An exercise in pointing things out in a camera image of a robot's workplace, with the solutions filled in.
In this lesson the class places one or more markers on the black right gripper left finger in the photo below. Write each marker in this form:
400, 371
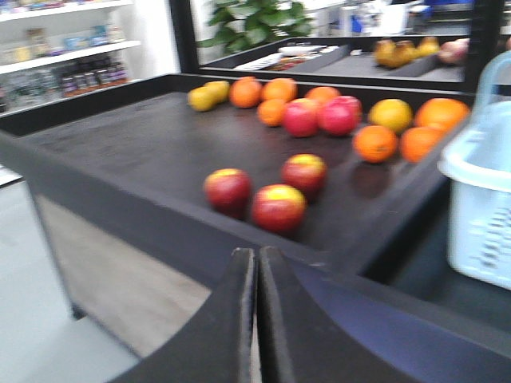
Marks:
215, 344

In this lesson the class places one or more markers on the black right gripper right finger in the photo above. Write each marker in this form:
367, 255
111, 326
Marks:
357, 340

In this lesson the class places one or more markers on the dark red yellow-top apple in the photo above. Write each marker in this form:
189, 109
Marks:
278, 208

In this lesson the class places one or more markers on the light blue plastic basket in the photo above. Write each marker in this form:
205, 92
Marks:
477, 161

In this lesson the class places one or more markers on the wood and black display stand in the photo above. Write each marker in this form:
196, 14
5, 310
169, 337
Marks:
133, 159

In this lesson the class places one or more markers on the small orange mandarin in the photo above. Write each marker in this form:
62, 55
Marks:
416, 143
375, 144

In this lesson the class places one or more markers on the small orange mandarin right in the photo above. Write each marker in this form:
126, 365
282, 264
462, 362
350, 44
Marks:
416, 143

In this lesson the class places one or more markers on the pink red smooth apple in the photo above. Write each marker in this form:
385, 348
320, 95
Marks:
340, 116

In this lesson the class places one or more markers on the small mandarin left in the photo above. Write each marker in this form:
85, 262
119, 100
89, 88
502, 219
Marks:
270, 112

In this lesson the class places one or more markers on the yellow orange fruit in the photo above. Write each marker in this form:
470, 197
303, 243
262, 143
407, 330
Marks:
394, 114

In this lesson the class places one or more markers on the large round orange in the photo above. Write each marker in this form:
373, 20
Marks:
322, 94

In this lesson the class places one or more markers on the orange with nub far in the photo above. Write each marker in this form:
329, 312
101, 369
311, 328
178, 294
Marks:
245, 92

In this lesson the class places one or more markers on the large orange with nub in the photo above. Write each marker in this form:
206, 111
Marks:
441, 113

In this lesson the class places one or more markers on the yellow brown pear fruit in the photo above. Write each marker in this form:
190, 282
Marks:
208, 96

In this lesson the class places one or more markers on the green potted plant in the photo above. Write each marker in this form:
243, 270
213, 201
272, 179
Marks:
243, 25

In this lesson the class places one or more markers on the white store shelf unit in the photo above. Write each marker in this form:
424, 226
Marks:
53, 50

